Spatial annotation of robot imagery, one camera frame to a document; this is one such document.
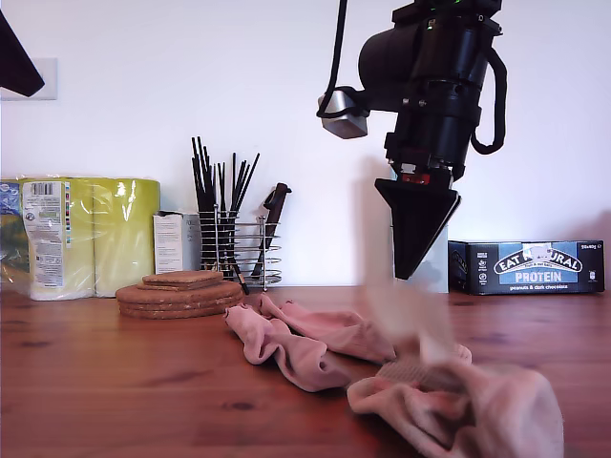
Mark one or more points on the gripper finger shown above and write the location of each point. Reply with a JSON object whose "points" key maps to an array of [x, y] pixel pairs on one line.
{"points": [[14, 67]]}

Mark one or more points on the thin black stick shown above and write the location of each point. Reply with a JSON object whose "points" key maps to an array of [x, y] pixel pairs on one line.
{"points": [[202, 167], [233, 181], [196, 167], [250, 176], [219, 186], [240, 181]]}

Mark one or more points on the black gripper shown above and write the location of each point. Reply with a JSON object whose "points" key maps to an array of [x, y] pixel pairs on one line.
{"points": [[444, 143]]}

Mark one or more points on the small black brown pen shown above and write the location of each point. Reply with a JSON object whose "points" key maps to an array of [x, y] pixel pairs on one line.
{"points": [[242, 284]]}

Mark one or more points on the dark protein bar box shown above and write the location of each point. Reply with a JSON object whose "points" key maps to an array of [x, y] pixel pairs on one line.
{"points": [[525, 267]]}

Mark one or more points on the cream ribbed sock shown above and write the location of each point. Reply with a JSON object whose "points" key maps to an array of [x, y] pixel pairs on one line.
{"points": [[406, 315], [406, 377]]}

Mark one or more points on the small white carton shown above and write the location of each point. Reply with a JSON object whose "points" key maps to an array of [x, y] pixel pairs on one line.
{"points": [[167, 243]]}

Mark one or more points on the round cork trivet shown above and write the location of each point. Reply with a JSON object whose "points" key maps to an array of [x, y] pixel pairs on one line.
{"points": [[181, 307], [143, 298], [181, 316]]}

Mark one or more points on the square cork coaster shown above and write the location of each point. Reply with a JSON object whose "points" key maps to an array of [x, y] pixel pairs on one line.
{"points": [[191, 288], [181, 276]]}

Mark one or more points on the pink frilly cuff sock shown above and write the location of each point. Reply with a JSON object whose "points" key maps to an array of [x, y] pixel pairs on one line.
{"points": [[286, 353], [334, 329]]}

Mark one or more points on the white light switch plate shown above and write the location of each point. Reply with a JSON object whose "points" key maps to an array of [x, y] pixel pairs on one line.
{"points": [[50, 76]]}

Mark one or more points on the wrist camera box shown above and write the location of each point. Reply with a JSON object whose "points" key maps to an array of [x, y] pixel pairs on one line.
{"points": [[346, 124]]}

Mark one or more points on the green kitchen roll pack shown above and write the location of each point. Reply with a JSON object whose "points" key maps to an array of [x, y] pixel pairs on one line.
{"points": [[110, 238]]}

